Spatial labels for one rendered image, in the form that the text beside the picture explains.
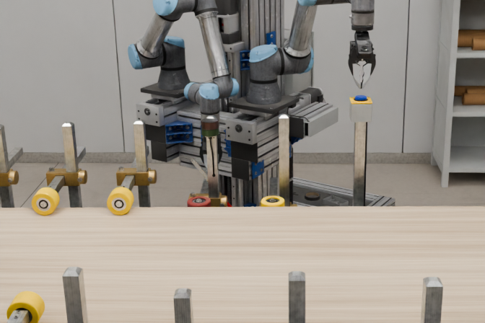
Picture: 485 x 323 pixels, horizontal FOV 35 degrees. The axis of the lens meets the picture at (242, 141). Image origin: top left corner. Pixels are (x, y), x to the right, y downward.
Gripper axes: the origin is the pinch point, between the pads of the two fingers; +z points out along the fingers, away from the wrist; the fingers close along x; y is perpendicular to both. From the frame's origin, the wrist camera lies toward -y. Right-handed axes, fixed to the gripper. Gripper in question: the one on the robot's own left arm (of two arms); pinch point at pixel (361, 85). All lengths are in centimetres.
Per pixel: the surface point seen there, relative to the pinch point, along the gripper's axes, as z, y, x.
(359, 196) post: 39.6, -1.5, -0.3
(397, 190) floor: 127, 214, -48
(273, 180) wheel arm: 44, 26, 30
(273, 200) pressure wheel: 36.3, -13.0, 29.8
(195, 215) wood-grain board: 37, -24, 55
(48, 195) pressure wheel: 30, -23, 103
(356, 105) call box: 6.0, -3.2, 1.6
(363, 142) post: 19.6, -1.5, -1.1
